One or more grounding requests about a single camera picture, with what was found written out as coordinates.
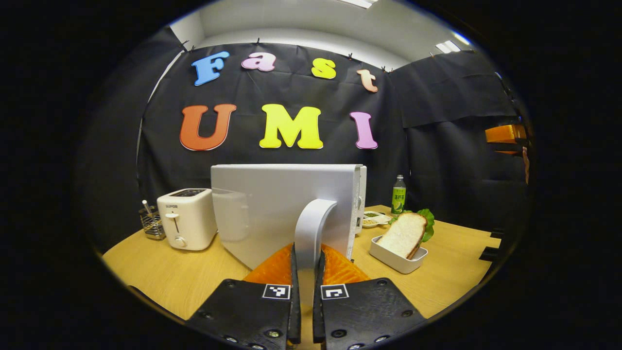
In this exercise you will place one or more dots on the white rectangular dish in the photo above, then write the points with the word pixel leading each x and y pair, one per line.
pixel 396 262

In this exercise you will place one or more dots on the small ceiling light panel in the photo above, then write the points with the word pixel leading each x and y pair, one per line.
pixel 448 46

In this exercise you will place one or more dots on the large ceiling light panel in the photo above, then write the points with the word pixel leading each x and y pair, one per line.
pixel 359 2

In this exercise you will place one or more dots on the green labelled drink bottle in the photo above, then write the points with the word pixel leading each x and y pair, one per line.
pixel 398 197

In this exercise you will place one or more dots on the white toaster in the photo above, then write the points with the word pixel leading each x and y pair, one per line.
pixel 189 221

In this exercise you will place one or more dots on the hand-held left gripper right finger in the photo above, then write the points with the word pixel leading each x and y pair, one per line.
pixel 364 311

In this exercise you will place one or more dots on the white microwave oven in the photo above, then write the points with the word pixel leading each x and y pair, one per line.
pixel 272 204

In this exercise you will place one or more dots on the black backdrop cloth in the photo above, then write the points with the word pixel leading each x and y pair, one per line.
pixel 437 146

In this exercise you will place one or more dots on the white divided condiment dish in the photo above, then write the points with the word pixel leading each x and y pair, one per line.
pixel 376 219

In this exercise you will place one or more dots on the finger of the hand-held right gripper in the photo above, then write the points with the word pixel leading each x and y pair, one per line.
pixel 505 133

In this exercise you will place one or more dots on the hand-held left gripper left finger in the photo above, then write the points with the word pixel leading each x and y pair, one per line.
pixel 252 311

